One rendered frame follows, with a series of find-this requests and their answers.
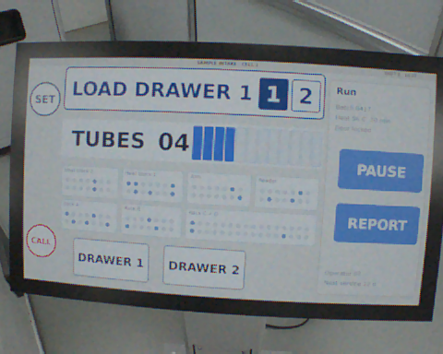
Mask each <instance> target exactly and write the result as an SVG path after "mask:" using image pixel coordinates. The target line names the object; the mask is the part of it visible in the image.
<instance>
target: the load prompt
mask: <svg viewBox="0 0 443 354"><path fill-rule="evenodd" d="M326 84H327V76H326V75H325V74H319V73H301V72H281V71H263V70H250V69H218V68H195V67H175V66H171V67H155V66H137V67H134V66H66V74H65V92H64V99H63V111H71V110H74V111H91V112H94V111H107V112H158V113H162V112H176V113H194V114H212V115H231V116H252V117H268V118H284V119H302V120H319V121H324V120H325V108H326V98H325V96H326Z"/></svg>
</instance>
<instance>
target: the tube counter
mask: <svg viewBox="0 0 443 354"><path fill-rule="evenodd" d="M324 133H325V129H311V128H293V127H277V126H259V125H241V124H207V123H173V122H157V136H156V155H155V161H184V162H199V163H216V164H232V165H246V166H262V167H279V168H294V169H311V170H322V158H323V145H324Z"/></svg>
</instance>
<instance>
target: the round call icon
mask: <svg viewBox="0 0 443 354"><path fill-rule="evenodd" d="M57 249H58V242H57V225H55V224H43V223H35V222H28V221H25V257H35V258H41V259H46V260H55V261H57Z"/></svg>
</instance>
